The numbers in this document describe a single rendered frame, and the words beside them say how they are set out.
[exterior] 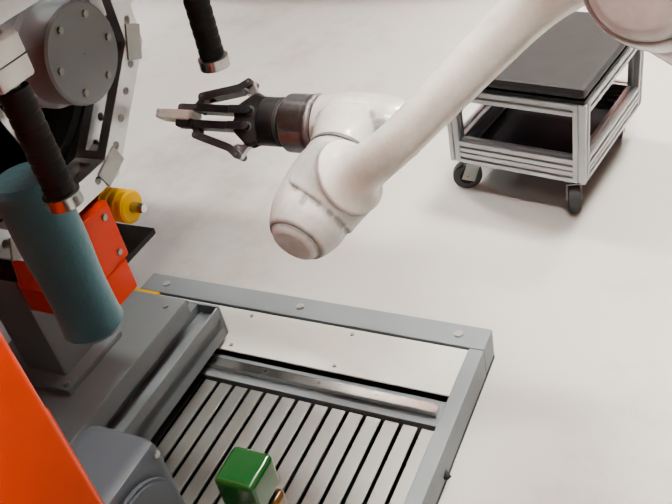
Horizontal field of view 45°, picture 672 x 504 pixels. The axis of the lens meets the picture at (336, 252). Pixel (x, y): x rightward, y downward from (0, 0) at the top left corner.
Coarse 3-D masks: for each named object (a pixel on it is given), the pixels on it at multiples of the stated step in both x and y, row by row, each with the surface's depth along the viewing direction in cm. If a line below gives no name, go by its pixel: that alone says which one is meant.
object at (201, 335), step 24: (192, 312) 167; (216, 312) 166; (192, 336) 164; (216, 336) 167; (168, 360) 159; (192, 360) 160; (144, 384) 155; (168, 384) 154; (120, 408) 150; (144, 408) 148; (168, 408) 155; (144, 432) 149
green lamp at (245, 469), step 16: (240, 448) 72; (224, 464) 71; (240, 464) 70; (256, 464) 70; (272, 464) 71; (224, 480) 69; (240, 480) 69; (256, 480) 69; (272, 480) 71; (224, 496) 71; (240, 496) 69; (256, 496) 69
